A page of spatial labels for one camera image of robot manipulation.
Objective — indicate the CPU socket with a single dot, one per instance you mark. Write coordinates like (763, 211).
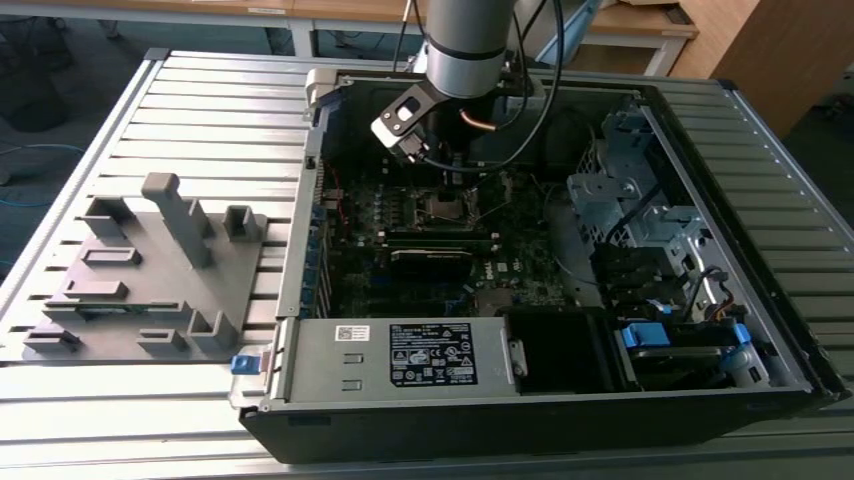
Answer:
(420, 220)

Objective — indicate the white-clipped RAM slot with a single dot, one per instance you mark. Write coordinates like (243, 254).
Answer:
(440, 245)
(434, 233)

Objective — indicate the silver drive cage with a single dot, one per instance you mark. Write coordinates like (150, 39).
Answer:
(594, 192)

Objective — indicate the green motherboard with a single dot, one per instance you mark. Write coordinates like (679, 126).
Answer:
(527, 250)

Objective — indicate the black graphics card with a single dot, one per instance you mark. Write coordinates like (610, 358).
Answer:
(427, 272)

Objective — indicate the silver chipset heatsink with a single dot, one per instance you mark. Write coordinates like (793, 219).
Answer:
(495, 300)

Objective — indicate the hard disk in blue carrier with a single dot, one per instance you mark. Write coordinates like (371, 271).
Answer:
(643, 334)

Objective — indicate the silver power supply unit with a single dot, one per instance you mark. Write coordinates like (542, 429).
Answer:
(314, 360)

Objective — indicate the wooden cabinet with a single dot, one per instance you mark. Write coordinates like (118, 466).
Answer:
(787, 50)

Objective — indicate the grey parts rack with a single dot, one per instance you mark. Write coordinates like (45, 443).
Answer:
(167, 300)

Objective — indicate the blue case latch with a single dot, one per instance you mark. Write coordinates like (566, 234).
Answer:
(243, 365)

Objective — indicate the black PC case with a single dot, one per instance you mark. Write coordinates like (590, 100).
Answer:
(467, 440)

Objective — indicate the green RAM stick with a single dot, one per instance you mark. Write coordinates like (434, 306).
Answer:
(107, 310)

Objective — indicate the black office chair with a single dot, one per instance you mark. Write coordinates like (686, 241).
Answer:
(33, 100)

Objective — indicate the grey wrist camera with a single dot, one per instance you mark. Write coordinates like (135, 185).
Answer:
(403, 122)

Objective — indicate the wooden desk white frame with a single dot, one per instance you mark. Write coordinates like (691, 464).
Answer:
(134, 4)
(661, 27)

